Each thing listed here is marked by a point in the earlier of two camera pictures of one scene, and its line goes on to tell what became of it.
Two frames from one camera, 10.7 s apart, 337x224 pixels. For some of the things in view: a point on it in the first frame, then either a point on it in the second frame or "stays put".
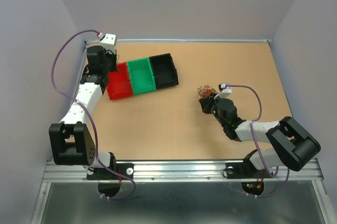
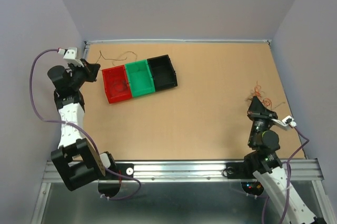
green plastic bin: [141, 76] stays put
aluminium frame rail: [164, 173] stays put
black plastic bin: [165, 71] stays put
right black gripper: [206, 104] to [256, 109]
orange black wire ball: [205, 91] to [257, 92]
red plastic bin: [119, 84] stays put
